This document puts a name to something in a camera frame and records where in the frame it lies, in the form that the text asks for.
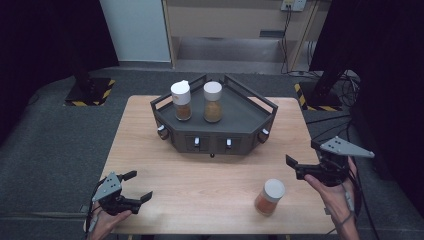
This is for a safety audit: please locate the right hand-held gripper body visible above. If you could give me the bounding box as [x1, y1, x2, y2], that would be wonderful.
[314, 135, 375, 187]

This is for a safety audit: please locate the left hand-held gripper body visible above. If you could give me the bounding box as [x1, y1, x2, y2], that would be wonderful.
[91, 171, 141, 217]

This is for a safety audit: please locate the spice jar with orange powder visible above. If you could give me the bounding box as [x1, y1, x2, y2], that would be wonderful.
[254, 178, 287, 217]

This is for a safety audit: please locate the dark grey spice rack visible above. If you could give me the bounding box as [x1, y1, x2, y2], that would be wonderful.
[149, 74, 279, 156]

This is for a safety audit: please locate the spice jar with yellow dot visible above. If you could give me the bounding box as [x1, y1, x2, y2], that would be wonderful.
[170, 79, 193, 122]

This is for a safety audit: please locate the spice jar with olive powder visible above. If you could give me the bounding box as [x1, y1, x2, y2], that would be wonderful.
[203, 80, 223, 124]

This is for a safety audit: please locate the person's right hand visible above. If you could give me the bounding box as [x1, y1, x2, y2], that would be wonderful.
[303, 158, 359, 224]

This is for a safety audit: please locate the person's left hand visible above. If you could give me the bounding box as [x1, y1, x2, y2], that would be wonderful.
[87, 209, 133, 240]

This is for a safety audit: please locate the black stand base striped edge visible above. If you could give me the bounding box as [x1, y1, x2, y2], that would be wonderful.
[64, 77, 116, 107]
[294, 81, 352, 112]

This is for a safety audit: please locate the black curtain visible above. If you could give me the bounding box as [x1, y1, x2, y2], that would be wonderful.
[0, 0, 120, 145]
[309, 0, 424, 214]

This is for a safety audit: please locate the pale grey panel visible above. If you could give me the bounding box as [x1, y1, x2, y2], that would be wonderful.
[99, 0, 172, 63]

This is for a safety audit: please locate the wooden shelf unit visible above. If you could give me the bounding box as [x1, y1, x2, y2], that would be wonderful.
[161, 0, 332, 73]

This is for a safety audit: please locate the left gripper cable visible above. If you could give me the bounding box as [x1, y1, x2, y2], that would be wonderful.
[85, 179, 103, 236]

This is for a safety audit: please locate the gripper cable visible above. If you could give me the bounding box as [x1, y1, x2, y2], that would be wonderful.
[85, 179, 103, 236]
[346, 159, 382, 240]

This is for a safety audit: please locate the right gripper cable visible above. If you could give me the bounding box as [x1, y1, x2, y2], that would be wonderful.
[346, 159, 382, 240]

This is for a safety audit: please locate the bundle of black cables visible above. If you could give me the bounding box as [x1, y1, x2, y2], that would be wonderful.
[338, 70, 362, 108]

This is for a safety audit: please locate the black outlet cable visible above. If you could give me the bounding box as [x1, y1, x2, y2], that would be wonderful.
[280, 9, 294, 75]

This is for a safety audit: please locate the white wall outlet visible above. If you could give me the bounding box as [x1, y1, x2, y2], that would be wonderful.
[280, 0, 307, 12]

